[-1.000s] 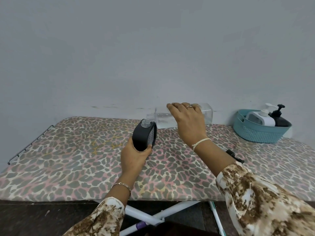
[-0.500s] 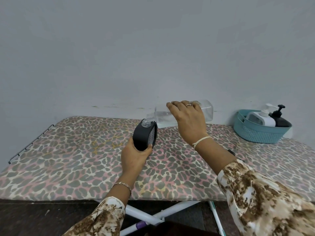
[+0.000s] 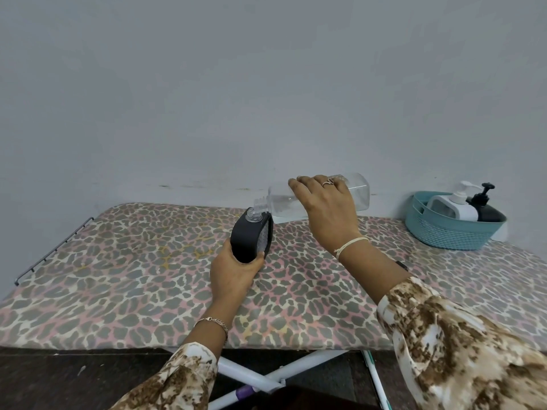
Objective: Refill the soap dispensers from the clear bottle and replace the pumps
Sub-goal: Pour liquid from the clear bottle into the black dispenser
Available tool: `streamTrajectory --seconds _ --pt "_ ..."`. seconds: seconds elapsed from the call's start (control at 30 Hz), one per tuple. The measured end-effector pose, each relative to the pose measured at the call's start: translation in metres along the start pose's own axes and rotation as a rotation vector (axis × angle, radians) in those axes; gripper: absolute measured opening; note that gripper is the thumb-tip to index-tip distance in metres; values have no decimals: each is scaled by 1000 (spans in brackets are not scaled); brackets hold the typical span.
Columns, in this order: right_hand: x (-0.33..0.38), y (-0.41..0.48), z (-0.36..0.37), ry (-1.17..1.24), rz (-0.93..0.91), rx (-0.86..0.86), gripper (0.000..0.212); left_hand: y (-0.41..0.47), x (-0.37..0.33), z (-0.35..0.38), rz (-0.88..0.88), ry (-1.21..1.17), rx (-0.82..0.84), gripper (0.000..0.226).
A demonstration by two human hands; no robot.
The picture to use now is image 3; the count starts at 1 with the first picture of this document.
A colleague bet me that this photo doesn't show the metal wire iron rest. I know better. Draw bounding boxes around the metal wire iron rest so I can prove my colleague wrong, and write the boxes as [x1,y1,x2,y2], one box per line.
[15,216,95,287]

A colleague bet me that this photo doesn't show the teal plastic basket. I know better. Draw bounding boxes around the teal plastic basket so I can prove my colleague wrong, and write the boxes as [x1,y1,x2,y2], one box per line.
[405,190,508,251]

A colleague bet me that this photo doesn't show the silver chain bracelet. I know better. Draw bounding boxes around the silver chain bracelet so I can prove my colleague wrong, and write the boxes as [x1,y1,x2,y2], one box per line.
[193,317,230,343]

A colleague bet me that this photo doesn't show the clear plastic bottle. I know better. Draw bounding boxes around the clear plastic bottle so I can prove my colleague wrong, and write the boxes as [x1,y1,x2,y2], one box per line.
[254,172,371,224]

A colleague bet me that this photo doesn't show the person's left forearm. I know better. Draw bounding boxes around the person's left forearm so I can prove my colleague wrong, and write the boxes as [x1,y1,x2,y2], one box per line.
[109,310,234,410]

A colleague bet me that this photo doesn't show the leopard print ironing board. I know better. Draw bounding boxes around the leopard print ironing board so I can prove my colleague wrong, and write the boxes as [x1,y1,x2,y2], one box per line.
[0,202,547,353]

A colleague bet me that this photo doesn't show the black dispenser bottle without pump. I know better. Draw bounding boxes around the black dispenser bottle without pump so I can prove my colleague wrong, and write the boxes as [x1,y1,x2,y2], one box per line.
[229,207,274,265]

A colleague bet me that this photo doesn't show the white pump bottle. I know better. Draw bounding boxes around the white pump bottle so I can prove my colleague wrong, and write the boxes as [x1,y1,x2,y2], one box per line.
[426,180,480,222]

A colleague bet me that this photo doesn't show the white rod with teal stripe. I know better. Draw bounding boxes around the white rod with teal stripe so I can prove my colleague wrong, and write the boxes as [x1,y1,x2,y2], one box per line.
[362,349,393,410]

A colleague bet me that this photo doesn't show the person's right hand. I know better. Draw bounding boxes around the person's right hand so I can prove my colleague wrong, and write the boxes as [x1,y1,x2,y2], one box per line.
[288,174,362,252]

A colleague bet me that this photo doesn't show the person's left hand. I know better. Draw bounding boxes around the person's left hand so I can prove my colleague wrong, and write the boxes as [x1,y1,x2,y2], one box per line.
[209,238,266,321]

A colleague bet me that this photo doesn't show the cream thread bracelet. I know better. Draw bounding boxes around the cream thread bracelet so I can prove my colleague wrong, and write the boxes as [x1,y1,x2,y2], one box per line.
[333,236,370,259]

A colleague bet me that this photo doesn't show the person's right forearm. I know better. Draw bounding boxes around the person's right forearm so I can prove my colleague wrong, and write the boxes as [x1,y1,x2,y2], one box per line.
[335,235,547,410]

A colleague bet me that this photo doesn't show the white folding board legs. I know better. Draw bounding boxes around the white folding board legs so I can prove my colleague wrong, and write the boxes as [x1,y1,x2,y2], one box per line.
[166,348,368,410]

